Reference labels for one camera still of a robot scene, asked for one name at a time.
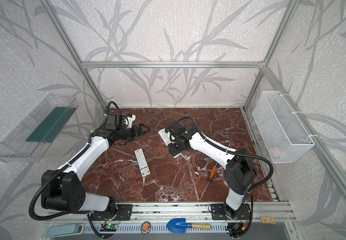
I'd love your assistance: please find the white remote with coloured buttons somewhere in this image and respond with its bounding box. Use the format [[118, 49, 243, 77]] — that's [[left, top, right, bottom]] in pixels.
[[135, 149, 151, 178]]

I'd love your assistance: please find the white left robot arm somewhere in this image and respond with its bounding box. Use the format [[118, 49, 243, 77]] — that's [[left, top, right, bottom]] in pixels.
[[29, 106, 151, 221]]

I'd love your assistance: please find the orange handled screwdriver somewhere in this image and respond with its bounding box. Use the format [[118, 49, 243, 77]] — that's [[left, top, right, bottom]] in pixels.
[[207, 161, 221, 182]]

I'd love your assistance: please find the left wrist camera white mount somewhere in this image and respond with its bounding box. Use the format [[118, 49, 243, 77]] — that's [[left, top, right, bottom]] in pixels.
[[123, 114, 136, 128]]

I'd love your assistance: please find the white wire mesh basket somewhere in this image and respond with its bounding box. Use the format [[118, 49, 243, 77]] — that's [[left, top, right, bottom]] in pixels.
[[253, 91, 315, 164]]

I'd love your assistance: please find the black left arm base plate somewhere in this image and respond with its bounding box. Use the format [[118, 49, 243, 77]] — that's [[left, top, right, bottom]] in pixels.
[[90, 204, 133, 221]]

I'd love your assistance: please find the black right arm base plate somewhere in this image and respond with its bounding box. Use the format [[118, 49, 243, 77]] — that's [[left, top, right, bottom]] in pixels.
[[208, 204, 252, 221]]

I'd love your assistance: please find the small tan circuit board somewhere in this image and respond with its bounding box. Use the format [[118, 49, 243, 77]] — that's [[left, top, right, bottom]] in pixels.
[[261, 216, 276, 224]]

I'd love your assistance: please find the grey flat device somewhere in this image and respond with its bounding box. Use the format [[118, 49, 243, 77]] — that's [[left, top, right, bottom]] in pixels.
[[45, 224, 85, 238]]

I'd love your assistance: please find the pink object in basket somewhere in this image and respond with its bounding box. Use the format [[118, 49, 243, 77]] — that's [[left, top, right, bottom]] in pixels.
[[269, 147, 285, 159]]

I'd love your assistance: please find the clear plastic wall bin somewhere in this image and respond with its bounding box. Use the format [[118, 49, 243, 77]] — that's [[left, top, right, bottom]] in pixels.
[[0, 94, 79, 163]]

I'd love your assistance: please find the small round orange gadget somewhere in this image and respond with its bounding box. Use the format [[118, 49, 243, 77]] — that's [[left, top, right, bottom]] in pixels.
[[141, 221, 152, 234]]

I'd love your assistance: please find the green led circuit board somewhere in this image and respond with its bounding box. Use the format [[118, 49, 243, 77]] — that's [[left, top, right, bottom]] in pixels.
[[100, 223, 118, 232]]

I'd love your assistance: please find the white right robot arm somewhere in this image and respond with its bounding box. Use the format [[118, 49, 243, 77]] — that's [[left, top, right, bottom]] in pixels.
[[165, 116, 274, 220]]

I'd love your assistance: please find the white remote control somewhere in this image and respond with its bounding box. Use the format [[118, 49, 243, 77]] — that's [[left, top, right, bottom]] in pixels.
[[158, 129, 182, 158]]

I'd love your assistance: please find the blue trowel wooden handle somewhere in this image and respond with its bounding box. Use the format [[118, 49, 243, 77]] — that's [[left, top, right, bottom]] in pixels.
[[166, 218, 212, 234]]

